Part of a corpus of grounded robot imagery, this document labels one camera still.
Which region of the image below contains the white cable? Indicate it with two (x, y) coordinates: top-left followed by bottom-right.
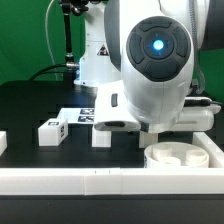
(44, 0), (59, 81)

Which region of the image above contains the paper sheet with markers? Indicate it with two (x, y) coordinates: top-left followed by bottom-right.
(57, 108), (95, 124)

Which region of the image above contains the white round stool seat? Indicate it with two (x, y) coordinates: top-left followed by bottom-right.
(144, 142), (209, 168)

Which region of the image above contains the black cable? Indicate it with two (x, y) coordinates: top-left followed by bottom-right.
(28, 63), (76, 82)

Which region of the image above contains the white U-shaped fence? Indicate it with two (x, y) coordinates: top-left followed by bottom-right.
(0, 132), (224, 195)

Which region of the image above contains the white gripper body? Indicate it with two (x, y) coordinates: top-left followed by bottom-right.
(93, 79), (222, 133)

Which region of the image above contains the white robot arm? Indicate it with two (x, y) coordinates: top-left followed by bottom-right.
(81, 0), (224, 133)

